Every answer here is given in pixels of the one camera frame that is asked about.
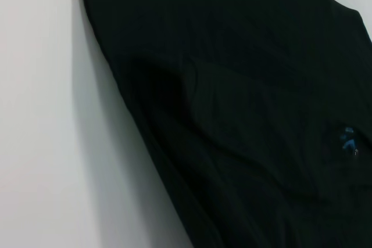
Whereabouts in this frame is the black shirt with FREE print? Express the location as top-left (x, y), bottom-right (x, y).
top-left (75, 0), bottom-right (372, 248)

